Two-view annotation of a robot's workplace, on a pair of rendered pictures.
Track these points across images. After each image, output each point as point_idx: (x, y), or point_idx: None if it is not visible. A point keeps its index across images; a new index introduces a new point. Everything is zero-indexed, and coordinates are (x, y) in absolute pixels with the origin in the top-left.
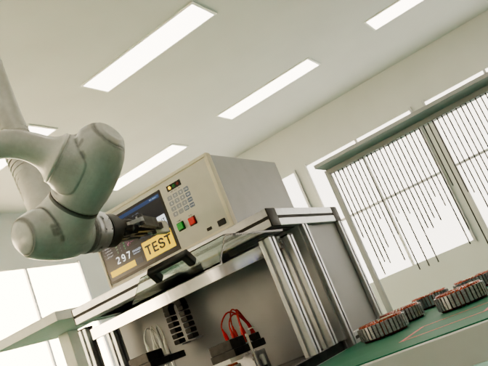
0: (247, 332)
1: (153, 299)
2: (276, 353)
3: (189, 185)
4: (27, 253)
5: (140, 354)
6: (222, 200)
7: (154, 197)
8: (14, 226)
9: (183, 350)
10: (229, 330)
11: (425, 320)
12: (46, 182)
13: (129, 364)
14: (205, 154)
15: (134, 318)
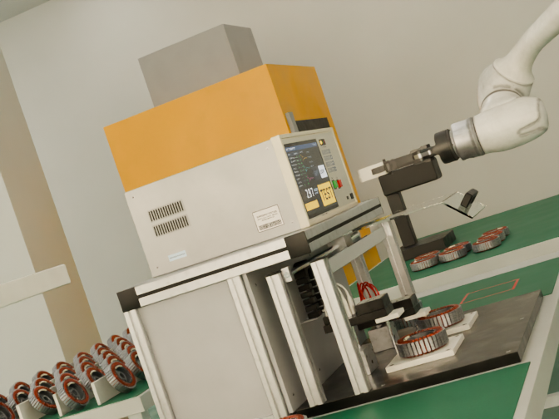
0: None
1: (353, 245)
2: None
3: (330, 150)
4: (547, 127)
5: (274, 329)
6: (348, 177)
7: (314, 144)
8: (541, 102)
9: None
10: (320, 315)
11: None
12: (526, 85)
13: (383, 302)
14: (332, 128)
15: (348, 260)
